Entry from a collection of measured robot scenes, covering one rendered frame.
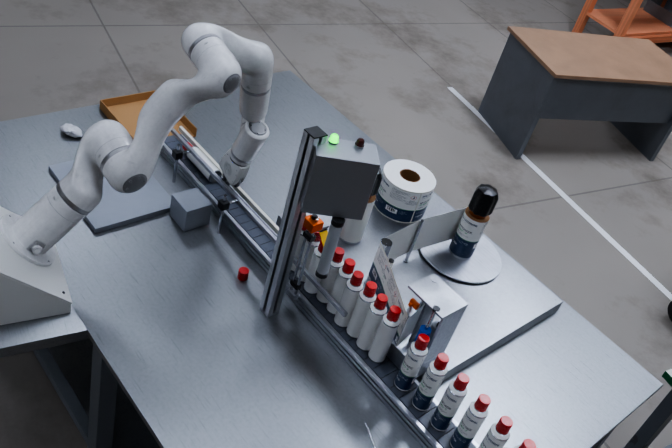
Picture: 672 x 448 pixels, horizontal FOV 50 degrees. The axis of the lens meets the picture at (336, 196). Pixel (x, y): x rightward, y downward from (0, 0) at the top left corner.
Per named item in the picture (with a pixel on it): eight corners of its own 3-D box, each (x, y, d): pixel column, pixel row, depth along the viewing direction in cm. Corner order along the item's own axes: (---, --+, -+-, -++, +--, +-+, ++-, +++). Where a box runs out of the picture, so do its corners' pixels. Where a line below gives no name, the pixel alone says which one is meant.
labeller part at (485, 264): (517, 268, 263) (518, 265, 262) (462, 296, 244) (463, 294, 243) (456, 216, 279) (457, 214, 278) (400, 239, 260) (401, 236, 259)
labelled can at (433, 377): (432, 407, 205) (457, 360, 192) (420, 415, 201) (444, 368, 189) (420, 393, 207) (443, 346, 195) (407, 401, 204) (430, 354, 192)
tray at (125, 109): (195, 136, 289) (197, 128, 286) (135, 150, 273) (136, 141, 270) (158, 97, 304) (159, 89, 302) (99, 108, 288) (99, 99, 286)
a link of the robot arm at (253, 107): (245, 54, 221) (239, 120, 246) (239, 91, 212) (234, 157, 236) (274, 58, 222) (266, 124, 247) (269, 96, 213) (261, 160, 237)
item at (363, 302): (365, 335, 220) (384, 287, 208) (353, 341, 217) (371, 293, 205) (355, 323, 223) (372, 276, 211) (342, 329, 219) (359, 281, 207)
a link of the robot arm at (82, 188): (67, 209, 198) (130, 151, 195) (40, 161, 206) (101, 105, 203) (95, 218, 209) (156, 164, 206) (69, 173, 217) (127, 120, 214)
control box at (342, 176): (362, 221, 197) (381, 164, 185) (300, 213, 193) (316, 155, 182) (358, 197, 205) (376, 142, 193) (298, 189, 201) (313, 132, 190)
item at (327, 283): (335, 299, 229) (351, 251, 217) (324, 306, 225) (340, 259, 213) (323, 289, 231) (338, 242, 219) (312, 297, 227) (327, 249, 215)
